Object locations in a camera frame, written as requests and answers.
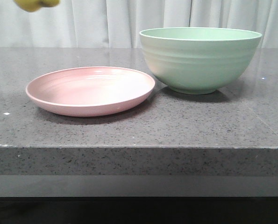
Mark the white curtain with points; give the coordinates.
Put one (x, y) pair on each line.
(117, 23)

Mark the yellow banana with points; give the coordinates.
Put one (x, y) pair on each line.
(34, 5)

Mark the pink plate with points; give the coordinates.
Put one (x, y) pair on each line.
(90, 91)

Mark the green bowl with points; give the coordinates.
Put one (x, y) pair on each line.
(197, 60)

